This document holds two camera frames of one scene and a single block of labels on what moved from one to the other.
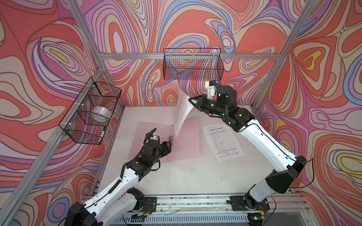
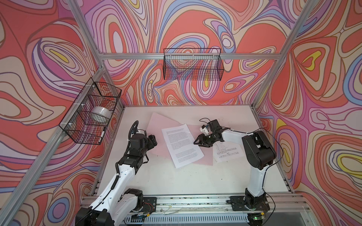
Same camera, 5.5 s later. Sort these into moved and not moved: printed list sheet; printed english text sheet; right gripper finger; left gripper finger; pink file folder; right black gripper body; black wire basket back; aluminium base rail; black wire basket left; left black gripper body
Moved: printed english text sheet; right black gripper body; left black gripper body; right gripper finger; pink file folder; left gripper finger
Not moved: black wire basket back; printed list sheet; black wire basket left; aluminium base rail
